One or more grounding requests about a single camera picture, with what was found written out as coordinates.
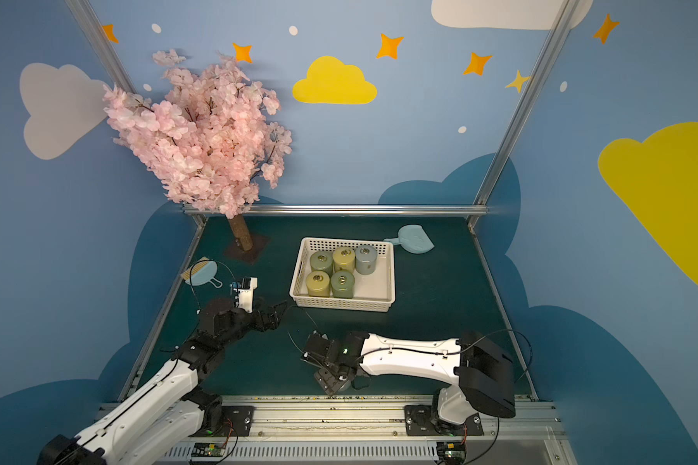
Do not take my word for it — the olive yellow tea canister front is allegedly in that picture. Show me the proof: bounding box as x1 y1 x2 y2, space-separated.
306 270 332 298

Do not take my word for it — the white perforated plastic basket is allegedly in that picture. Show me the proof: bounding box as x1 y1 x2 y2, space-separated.
290 238 396 313

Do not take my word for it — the green tea canister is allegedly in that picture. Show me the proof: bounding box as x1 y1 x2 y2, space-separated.
309 251 333 276
331 269 355 298

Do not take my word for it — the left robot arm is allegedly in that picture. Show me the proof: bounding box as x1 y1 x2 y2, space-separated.
37 298 289 464

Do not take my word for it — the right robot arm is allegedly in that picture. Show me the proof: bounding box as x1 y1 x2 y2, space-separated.
302 331 516 425

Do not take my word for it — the green tea canister back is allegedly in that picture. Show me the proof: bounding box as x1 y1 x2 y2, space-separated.
309 251 333 276

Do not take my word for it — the yellow tea canister back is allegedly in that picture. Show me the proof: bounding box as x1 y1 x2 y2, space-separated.
333 247 356 273

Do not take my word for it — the grey-blue tea canister back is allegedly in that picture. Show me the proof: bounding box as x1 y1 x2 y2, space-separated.
355 244 378 275

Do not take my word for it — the teal hand brush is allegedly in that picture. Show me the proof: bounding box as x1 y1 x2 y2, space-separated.
181 258 223 289

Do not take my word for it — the left controller board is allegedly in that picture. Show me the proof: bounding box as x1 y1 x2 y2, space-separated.
189 443 228 463

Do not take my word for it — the controller board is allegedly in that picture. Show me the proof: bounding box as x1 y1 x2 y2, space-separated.
435 442 467 465
189 443 228 463

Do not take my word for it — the teal dustpan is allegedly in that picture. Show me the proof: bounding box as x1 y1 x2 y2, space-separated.
384 225 434 255

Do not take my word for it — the right controller board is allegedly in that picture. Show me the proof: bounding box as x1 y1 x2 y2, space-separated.
435 442 467 465

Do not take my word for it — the pink cherry blossom tree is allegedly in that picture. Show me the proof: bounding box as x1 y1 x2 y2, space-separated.
104 50 292 253

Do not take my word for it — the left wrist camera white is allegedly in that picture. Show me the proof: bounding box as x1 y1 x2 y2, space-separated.
230 277 258 313

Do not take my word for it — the dark metal tree base plate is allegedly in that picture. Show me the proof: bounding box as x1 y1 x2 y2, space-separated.
223 232 271 265

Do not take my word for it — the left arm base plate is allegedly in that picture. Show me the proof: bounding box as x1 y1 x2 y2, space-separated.
193 405 255 437

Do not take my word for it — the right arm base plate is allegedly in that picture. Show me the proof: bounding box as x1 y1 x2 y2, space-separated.
403 404 484 437

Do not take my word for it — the aluminium front rail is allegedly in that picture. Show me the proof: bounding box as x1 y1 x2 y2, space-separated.
155 395 576 464

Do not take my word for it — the back aluminium frame bar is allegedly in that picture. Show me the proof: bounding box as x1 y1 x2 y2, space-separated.
183 203 490 218

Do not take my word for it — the left aluminium frame post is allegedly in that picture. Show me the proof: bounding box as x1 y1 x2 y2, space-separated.
65 0 207 231

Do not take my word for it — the aluminium frame post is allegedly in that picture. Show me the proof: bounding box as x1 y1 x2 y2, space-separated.
65 0 207 231
467 0 581 236

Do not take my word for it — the right aluminium frame post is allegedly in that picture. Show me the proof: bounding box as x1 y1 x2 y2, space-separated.
467 0 581 236

